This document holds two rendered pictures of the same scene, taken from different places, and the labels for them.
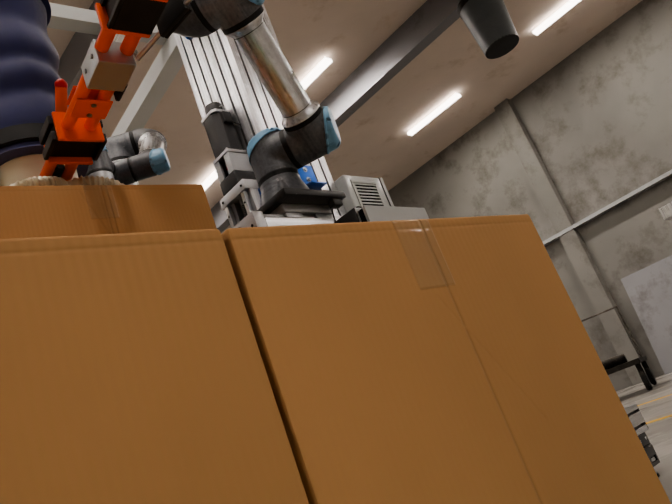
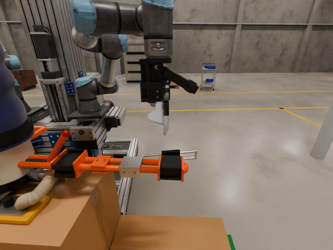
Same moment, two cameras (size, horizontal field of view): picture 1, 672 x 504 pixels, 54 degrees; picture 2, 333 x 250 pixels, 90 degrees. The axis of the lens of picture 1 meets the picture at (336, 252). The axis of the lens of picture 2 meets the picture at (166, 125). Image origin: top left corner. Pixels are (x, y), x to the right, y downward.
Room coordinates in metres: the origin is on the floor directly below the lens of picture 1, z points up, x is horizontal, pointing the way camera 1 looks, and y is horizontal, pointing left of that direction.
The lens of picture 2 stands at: (0.47, 0.48, 1.44)
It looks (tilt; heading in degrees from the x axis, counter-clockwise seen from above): 24 degrees down; 316
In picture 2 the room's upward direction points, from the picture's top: straight up
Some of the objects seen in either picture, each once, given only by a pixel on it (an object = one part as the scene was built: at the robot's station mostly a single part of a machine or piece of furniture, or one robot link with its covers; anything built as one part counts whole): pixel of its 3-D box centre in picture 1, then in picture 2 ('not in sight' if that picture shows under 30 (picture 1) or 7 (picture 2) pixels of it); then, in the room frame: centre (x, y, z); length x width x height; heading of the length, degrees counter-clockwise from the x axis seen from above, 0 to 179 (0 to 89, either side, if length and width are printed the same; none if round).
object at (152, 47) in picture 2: not in sight; (158, 49); (0.83, 0.15, 1.44); 0.08 x 0.08 x 0.05
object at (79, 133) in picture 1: (72, 139); (71, 162); (1.04, 0.38, 1.07); 0.10 x 0.08 x 0.06; 132
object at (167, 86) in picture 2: not in sight; (156, 80); (0.84, 0.16, 1.35); 0.09 x 0.08 x 0.12; 47
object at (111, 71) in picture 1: (108, 66); (132, 166); (0.88, 0.24, 1.07); 0.07 x 0.07 x 0.04; 42
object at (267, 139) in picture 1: (273, 157); (86, 87); (1.65, 0.07, 1.20); 0.13 x 0.12 x 0.14; 76
